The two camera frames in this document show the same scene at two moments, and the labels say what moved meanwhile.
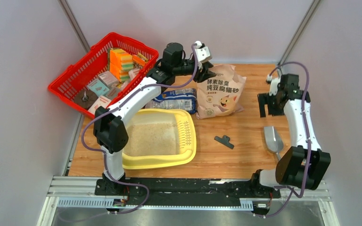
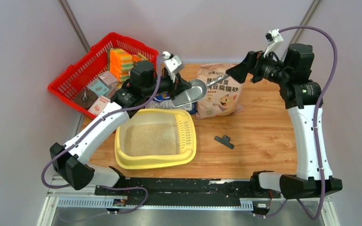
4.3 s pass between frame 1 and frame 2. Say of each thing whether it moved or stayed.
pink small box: stayed
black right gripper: moved
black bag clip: stayed
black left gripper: moved
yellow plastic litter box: stayed
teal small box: stayed
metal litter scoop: moved
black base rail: stayed
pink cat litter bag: stayed
